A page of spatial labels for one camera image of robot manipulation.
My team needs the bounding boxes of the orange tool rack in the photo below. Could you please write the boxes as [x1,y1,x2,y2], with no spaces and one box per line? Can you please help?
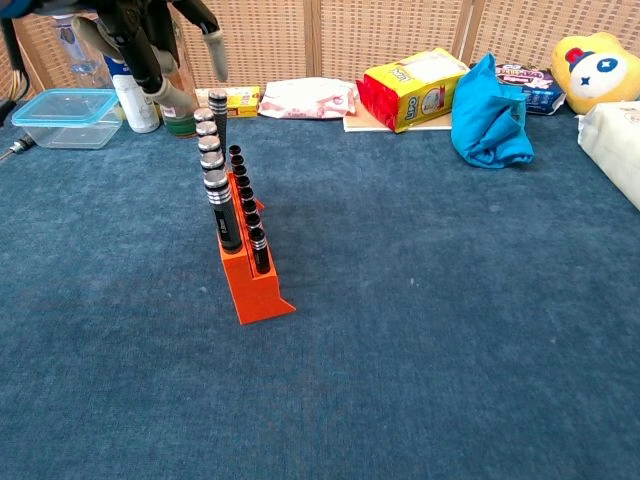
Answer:
[217,158,297,326]

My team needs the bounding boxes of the long white tissue pack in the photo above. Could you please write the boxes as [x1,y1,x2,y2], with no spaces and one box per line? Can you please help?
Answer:
[577,101,640,211]

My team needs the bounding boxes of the purple snack packet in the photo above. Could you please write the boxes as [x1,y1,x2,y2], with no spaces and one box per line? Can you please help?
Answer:
[493,62,567,117]

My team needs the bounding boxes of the yellow red snack bag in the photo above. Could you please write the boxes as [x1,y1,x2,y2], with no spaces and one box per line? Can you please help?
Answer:
[355,47,470,134]

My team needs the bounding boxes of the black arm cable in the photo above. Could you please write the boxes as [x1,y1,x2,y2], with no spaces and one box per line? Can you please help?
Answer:
[0,18,31,129]

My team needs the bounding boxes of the white bottle blue cap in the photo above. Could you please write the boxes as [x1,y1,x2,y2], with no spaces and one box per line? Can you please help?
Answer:
[104,52,161,134]

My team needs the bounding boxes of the green label tea bottle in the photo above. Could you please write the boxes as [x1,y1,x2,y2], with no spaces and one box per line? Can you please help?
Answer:
[157,14,200,139]

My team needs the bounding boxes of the wicker folding screen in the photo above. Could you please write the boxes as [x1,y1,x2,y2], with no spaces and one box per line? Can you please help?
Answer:
[0,0,640,101]

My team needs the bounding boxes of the yellow plush toy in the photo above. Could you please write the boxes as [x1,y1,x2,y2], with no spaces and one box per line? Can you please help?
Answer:
[550,31,640,114]

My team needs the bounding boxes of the pink white wipes pack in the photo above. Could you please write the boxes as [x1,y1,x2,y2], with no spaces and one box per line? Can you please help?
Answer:
[258,77,360,121]

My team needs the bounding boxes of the crumpled blue cloth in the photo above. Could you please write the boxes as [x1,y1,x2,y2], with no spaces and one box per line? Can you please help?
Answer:
[450,52,536,170]

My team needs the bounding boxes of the clear container blue rim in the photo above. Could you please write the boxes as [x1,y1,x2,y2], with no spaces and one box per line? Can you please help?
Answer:
[10,88,124,150]

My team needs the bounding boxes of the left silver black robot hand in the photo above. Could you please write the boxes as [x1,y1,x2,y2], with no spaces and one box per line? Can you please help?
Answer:
[42,0,230,111]

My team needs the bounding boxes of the blue carpet table cover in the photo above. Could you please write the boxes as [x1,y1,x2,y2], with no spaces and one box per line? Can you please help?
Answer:
[0,99,640,480]

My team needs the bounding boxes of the thin metal awl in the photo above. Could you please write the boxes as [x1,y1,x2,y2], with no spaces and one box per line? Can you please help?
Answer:
[0,135,34,162]

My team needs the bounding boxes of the black screwdriver with gold shaft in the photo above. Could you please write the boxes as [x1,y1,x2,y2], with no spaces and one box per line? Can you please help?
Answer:
[207,88,235,176]

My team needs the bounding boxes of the clear water bottle white cap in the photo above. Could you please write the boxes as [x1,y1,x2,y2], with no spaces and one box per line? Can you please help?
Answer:
[52,13,114,91]

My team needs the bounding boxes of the small yellow carton box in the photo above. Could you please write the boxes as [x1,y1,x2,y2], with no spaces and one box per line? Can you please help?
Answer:
[194,86,262,119]

